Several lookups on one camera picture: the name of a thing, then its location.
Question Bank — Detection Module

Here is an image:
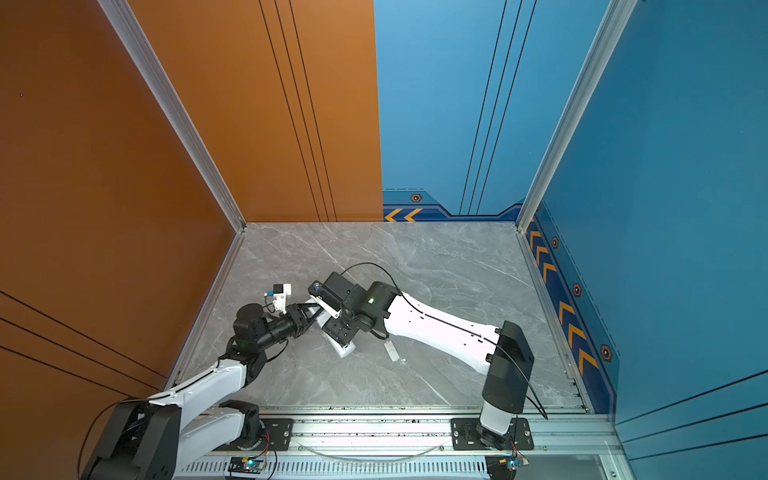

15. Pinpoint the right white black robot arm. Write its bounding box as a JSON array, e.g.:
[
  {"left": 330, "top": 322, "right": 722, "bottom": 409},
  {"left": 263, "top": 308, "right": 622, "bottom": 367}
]
[{"left": 308, "top": 272, "right": 548, "bottom": 451}]

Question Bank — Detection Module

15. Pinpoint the circuit board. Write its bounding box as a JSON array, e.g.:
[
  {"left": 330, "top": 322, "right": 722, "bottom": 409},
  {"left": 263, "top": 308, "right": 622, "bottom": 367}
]
[
  {"left": 227, "top": 456, "right": 268, "bottom": 477},
  {"left": 485, "top": 455, "right": 530, "bottom": 480}
]

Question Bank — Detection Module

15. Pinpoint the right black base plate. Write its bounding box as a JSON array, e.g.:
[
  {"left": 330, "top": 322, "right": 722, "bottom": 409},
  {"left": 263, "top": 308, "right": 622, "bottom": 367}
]
[{"left": 450, "top": 417, "right": 535, "bottom": 451}]

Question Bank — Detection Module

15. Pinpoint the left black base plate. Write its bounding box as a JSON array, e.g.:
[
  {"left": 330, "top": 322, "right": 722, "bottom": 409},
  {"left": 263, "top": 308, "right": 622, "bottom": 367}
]
[{"left": 215, "top": 418, "right": 294, "bottom": 453}]

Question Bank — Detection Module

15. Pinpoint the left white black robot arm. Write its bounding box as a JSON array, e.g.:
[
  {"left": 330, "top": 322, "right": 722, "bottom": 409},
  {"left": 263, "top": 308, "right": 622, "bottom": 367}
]
[{"left": 77, "top": 303, "right": 329, "bottom": 479}]

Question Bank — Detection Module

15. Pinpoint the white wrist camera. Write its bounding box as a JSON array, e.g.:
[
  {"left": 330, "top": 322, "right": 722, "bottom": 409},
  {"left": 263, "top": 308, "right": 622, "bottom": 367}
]
[
  {"left": 308, "top": 281, "right": 342, "bottom": 318},
  {"left": 264, "top": 283, "right": 292, "bottom": 314}
]

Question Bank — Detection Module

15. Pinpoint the white remote control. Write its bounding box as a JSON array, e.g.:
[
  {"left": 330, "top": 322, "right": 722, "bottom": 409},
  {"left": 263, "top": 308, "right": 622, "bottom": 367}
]
[{"left": 308, "top": 296, "right": 356, "bottom": 358}]

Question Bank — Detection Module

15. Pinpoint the left circuit board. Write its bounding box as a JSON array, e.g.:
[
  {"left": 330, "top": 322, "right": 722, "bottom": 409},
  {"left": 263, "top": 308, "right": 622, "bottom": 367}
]
[{"left": 227, "top": 456, "right": 268, "bottom": 477}]

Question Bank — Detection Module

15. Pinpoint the white battery cover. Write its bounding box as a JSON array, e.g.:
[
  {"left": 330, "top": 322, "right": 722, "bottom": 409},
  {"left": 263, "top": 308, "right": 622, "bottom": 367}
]
[{"left": 383, "top": 340, "right": 400, "bottom": 362}]

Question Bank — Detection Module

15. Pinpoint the aluminium corner post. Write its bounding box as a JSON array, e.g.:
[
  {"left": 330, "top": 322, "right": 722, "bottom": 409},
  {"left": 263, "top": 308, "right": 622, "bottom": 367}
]
[
  {"left": 98, "top": 0, "right": 246, "bottom": 234},
  {"left": 516, "top": 0, "right": 638, "bottom": 234}
]

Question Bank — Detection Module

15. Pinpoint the right aluminium corner post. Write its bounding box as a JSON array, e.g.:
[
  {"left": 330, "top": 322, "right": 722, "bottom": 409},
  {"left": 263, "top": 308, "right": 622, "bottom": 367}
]
[{"left": 516, "top": 0, "right": 638, "bottom": 234}]

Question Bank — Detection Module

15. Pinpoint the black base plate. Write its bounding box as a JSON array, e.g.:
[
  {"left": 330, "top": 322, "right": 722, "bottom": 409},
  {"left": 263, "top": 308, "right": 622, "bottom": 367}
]
[
  {"left": 450, "top": 417, "right": 535, "bottom": 451},
  {"left": 215, "top": 418, "right": 294, "bottom": 453}
]

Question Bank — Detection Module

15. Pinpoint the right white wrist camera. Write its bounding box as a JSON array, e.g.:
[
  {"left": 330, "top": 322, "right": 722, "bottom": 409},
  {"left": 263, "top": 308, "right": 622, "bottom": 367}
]
[{"left": 308, "top": 281, "right": 342, "bottom": 318}]

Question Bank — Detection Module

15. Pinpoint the thin grey cable loop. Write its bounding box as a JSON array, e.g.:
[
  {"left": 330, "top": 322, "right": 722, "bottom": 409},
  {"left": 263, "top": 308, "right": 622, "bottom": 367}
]
[{"left": 296, "top": 442, "right": 446, "bottom": 463}]

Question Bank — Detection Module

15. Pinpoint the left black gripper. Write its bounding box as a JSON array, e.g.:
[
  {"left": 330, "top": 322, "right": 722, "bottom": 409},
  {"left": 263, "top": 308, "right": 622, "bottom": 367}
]
[{"left": 256, "top": 304, "right": 323, "bottom": 355}]

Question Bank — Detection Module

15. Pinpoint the aluminium front rail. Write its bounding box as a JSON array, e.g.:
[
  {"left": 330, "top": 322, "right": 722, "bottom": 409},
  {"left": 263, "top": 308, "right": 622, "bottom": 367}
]
[{"left": 74, "top": 405, "right": 637, "bottom": 480}]

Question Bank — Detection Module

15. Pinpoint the left aluminium corner post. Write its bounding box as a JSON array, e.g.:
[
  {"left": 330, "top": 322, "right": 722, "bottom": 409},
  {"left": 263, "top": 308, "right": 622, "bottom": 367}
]
[{"left": 98, "top": 0, "right": 246, "bottom": 234}]

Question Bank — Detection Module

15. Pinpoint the right circuit board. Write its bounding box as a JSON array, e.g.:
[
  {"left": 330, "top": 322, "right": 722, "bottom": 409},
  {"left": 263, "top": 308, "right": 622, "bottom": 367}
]
[{"left": 485, "top": 455, "right": 530, "bottom": 480}]

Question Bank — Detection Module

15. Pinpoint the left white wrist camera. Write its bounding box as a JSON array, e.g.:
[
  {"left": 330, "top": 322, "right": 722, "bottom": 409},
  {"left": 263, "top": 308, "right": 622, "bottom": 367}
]
[{"left": 264, "top": 283, "right": 292, "bottom": 314}]

